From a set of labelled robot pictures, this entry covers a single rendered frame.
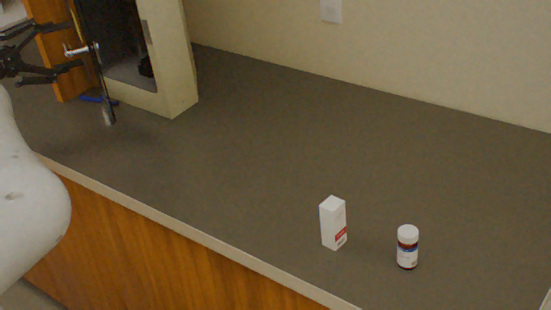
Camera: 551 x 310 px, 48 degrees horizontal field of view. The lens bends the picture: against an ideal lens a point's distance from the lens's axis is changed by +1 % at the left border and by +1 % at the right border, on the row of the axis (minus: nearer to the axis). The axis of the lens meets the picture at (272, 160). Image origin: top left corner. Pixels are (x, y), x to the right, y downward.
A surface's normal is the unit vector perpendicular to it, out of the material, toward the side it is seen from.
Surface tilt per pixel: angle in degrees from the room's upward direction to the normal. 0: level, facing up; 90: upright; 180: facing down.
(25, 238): 87
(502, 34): 90
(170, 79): 90
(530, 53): 90
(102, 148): 0
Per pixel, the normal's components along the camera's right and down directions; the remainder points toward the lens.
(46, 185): 0.69, -0.57
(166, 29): 0.79, 0.29
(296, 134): -0.11, -0.80
